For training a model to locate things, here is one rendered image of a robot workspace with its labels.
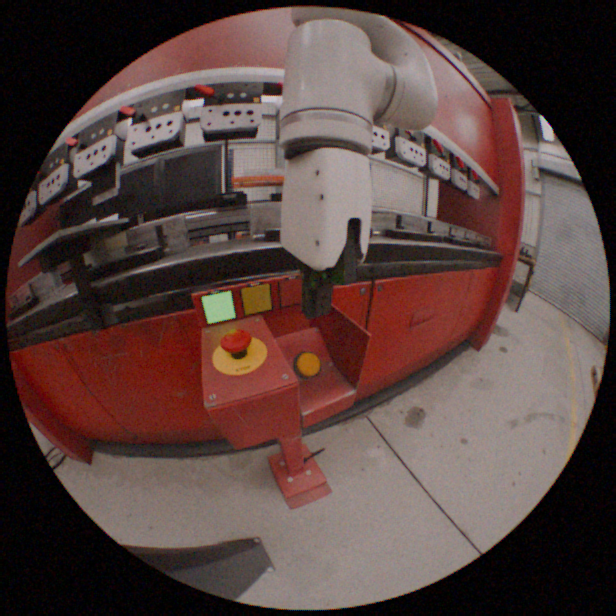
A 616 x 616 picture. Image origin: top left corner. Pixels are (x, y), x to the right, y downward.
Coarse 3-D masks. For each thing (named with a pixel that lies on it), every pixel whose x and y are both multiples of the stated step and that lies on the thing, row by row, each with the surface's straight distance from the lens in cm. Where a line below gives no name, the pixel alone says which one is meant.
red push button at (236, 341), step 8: (224, 336) 24; (232, 336) 23; (240, 336) 23; (248, 336) 23; (224, 344) 23; (232, 344) 22; (240, 344) 22; (248, 344) 23; (232, 352) 23; (240, 352) 24
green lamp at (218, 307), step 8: (208, 296) 30; (216, 296) 30; (224, 296) 30; (208, 304) 30; (216, 304) 30; (224, 304) 30; (232, 304) 31; (208, 312) 31; (216, 312) 31; (224, 312) 31; (232, 312) 31; (208, 320) 32; (216, 320) 32
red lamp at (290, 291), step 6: (282, 282) 31; (288, 282) 31; (294, 282) 32; (300, 282) 32; (282, 288) 31; (288, 288) 32; (294, 288) 32; (300, 288) 33; (282, 294) 32; (288, 294) 32; (294, 294) 33; (300, 294) 33; (282, 300) 32; (288, 300) 33; (294, 300) 33; (300, 300) 34; (282, 306) 33
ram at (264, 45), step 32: (192, 32) 86; (224, 32) 83; (256, 32) 82; (288, 32) 85; (160, 64) 76; (192, 64) 71; (224, 64) 69; (256, 64) 68; (448, 64) 165; (96, 96) 84; (192, 96) 68; (448, 96) 132; (448, 128) 114; (480, 128) 166; (480, 160) 148
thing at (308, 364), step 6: (306, 354) 31; (312, 354) 31; (300, 360) 30; (306, 360) 30; (312, 360) 31; (318, 360) 31; (300, 366) 30; (306, 366) 30; (312, 366) 30; (318, 366) 31; (300, 372) 30; (306, 372) 30; (312, 372) 30
